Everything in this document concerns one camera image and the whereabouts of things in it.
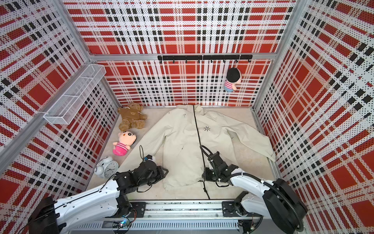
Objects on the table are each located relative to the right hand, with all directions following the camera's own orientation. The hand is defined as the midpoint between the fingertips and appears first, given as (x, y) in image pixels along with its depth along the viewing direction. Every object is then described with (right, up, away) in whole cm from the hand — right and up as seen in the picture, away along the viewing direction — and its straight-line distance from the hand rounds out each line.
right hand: (205, 176), depth 84 cm
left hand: (-21, +4, -3) cm, 21 cm away
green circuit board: (-41, -18, -15) cm, 47 cm away
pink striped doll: (-51, +20, +10) cm, 56 cm away
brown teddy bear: (-53, +35, +23) cm, 68 cm away
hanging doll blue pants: (+19, +62, +9) cm, 65 cm away
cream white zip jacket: (-16, +17, +16) cm, 28 cm away
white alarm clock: (-54, +7, -6) cm, 55 cm away
